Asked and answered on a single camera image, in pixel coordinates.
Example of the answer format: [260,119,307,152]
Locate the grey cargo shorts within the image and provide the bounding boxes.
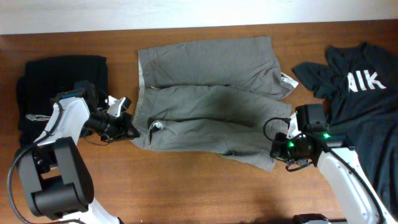
[133,36,298,171]

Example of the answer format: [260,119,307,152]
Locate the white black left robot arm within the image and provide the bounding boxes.
[7,81,140,224]

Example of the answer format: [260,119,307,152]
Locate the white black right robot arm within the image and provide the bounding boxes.
[270,104,397,223]

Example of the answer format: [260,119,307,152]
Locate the folded black garment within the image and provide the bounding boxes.
[16,55,108,147]

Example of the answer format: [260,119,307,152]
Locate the dark teal printed t-shirt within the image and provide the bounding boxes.
[292,42,397,218]

